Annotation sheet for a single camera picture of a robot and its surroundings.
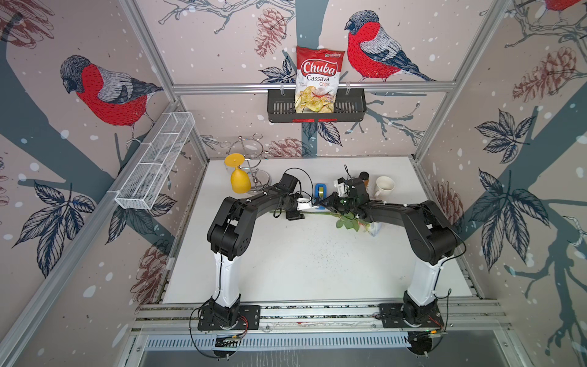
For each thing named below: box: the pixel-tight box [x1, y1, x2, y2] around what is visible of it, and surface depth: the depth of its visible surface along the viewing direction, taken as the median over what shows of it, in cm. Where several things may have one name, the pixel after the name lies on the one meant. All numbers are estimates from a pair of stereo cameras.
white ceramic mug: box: [374, 175, 396, 201], surface depth 100 cm
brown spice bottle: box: [359, 171, 370, 192], surface depth 103 cm
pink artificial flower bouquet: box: [301, 211, 383, 238], surface depth 95 cm
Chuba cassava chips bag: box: [294, 45, 346, 114], surface depth 86 cm
